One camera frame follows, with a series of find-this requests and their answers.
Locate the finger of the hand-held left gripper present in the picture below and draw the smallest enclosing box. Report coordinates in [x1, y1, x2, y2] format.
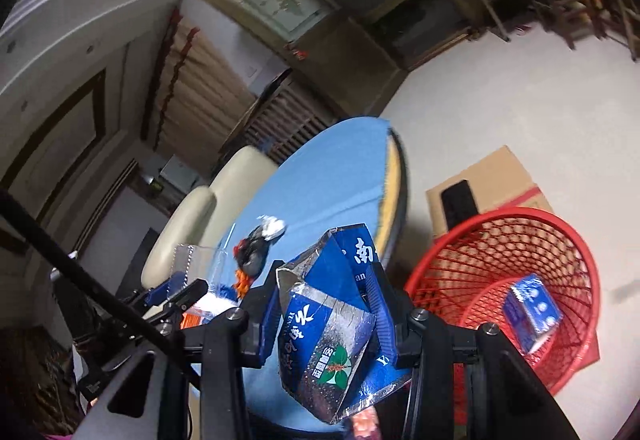
[131, 270, 187, 308]
[150, 279, 210, 321]

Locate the cream leather chair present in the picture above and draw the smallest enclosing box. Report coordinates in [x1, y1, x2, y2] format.
[141, 185, 217, 288]
[207, 146, 280, 215]

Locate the black cable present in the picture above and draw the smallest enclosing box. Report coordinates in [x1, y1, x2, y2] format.
[0, 190, 203, 386]

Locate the clear plastic wrapper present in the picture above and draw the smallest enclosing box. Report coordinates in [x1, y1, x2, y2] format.
[172, 244, 233, 301]

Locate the black and red wrapper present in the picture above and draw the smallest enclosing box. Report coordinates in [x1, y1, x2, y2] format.
[232, 227, 271, 278]

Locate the floral printed clothing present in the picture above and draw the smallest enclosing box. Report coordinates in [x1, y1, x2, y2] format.
[350, 407, 382, 440]

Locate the red plastic basket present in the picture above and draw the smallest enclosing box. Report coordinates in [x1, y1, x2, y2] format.
[404, 207, 601, 396]

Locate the wooden lattice screen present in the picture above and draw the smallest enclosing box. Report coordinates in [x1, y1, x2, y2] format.
[220, 70, 341, 165]

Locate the white crumpled paper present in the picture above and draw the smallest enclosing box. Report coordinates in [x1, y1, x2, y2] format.
[257, 215, 287, 241]

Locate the small blue box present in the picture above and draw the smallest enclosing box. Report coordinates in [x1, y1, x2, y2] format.
[502, 274, 563, 355]

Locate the round wooden table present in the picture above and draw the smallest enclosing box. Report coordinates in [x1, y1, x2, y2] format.
[377, 125, 408, 265]

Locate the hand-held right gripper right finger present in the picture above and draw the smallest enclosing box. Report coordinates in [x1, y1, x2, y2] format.
[362, 265, 581, 440]

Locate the cardboard box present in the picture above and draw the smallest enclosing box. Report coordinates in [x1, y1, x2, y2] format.
[425, 146, 556, 241]

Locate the blue tablecloth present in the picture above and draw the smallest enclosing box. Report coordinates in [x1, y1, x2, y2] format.
[187, 116, 401, 431]

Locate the beige curtain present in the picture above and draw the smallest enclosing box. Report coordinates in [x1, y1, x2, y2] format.
[142, 10, 256, 171]

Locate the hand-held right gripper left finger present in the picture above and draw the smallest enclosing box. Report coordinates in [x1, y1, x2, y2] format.
[75, 267, 281, 440]

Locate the white appliance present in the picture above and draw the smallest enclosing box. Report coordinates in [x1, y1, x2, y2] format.
[160, 155, 201, 188]

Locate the blue foil snack bag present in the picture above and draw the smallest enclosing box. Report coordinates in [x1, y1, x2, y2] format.
[276, 222, 413, 425]

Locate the black phone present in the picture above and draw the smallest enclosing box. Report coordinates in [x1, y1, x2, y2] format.
[440, 179, 481, 229]

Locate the white plastic wrapper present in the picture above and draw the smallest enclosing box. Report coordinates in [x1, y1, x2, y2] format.
[182, 292, 241, 328]

